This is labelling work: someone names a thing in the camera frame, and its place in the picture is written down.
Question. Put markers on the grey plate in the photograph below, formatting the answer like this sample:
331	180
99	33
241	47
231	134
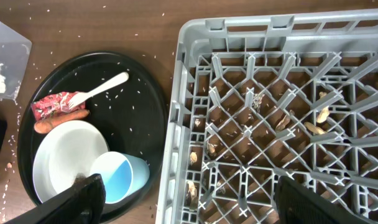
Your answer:
69	149

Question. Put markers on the grey dishwasher rack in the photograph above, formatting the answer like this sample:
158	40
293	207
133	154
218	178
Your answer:
260	97

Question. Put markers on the round black tray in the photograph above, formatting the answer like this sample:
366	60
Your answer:
97	112

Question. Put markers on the white plastic fork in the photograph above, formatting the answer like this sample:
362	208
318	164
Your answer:
83	96

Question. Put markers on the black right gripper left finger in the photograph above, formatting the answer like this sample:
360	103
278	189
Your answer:
83	202

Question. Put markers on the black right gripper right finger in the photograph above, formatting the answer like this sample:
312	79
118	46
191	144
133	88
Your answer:
297	204

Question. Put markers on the light blue cup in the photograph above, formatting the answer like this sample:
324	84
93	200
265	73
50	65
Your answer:
122	174

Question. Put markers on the clear plastic bin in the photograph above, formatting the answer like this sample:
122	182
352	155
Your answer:
14	54

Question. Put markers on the red snack wrapper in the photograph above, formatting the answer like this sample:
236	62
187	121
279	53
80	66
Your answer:
54	105

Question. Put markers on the brown food scrap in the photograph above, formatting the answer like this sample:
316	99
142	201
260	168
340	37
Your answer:
79	178

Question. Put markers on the orange carrot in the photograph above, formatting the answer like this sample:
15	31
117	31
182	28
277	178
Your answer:
45	126

